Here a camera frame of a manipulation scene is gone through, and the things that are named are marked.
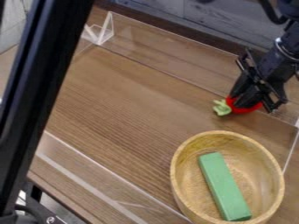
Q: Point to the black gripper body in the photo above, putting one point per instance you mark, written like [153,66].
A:
[268,72]

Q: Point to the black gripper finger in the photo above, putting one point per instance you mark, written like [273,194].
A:
[273,99]
[248,93]

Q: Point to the black robot arm link foreground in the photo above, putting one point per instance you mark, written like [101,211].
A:
[48,43]

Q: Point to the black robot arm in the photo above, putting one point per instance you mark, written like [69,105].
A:
[288,9]

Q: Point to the oval wooden bowl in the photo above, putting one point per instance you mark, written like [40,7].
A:
[255,171]

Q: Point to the green rectangular block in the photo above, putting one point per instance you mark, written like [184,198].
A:
[223,188]

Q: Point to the clear acrylic table enclosure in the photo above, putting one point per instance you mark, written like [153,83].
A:
[136,97]

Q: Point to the clear acrylic corner bracket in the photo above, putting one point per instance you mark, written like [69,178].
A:
[98,34]

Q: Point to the black metal table bracket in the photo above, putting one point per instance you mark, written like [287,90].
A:
[41,213]

